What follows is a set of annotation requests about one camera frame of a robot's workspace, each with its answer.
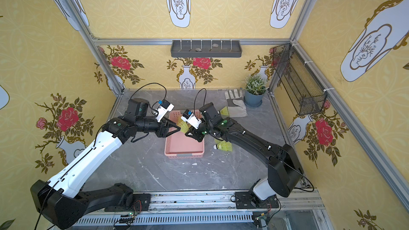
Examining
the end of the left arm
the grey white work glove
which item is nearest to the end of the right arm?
the end of the left arm

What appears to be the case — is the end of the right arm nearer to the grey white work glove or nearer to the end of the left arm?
the end of the left arm

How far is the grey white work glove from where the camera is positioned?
109 centimetres
